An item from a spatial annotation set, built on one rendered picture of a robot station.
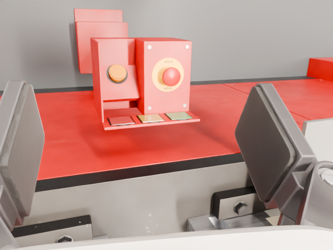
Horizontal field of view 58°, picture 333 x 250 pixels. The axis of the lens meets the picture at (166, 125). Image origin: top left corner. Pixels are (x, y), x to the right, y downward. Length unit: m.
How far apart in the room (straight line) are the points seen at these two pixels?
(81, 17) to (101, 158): 0.82
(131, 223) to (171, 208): 0.09
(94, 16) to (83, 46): 0.17
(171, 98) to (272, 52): 1.16
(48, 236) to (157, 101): 0.34
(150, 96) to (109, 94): 0.09
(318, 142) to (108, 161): 0.42
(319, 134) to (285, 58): 1.25
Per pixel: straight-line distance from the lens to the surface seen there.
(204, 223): 0.68
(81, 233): 0.61
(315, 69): 1.89
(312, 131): 0.59
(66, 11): 1.39
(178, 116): 0.64
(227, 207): 0.69
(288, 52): 1.82
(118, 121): 0.61
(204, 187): 0.67
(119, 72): 0.68
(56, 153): 0.73
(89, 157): 0.69
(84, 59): 1.28
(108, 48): 0.69
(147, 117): 0.63
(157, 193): 0.63
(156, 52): 0.64
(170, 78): 0.62
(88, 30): 1.27
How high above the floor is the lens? 1.38
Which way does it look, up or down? 63 degrees down
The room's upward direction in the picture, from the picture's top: 135 degrees clockwise
